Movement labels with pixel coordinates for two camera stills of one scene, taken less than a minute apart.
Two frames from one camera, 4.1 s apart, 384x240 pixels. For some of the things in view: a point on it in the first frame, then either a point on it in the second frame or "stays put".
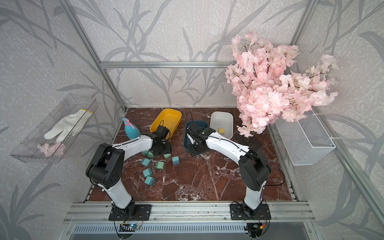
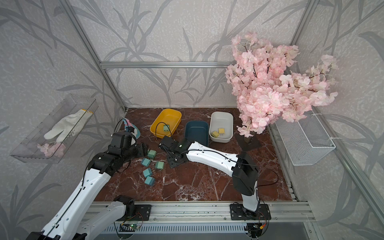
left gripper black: (168, 150) -> (142, 149)
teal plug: (148, 172) stays put
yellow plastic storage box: (170, 118) stays put
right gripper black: (192, 152) -> (171, 165)
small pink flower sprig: (52, 149) stays put
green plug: (150, 155) stays put
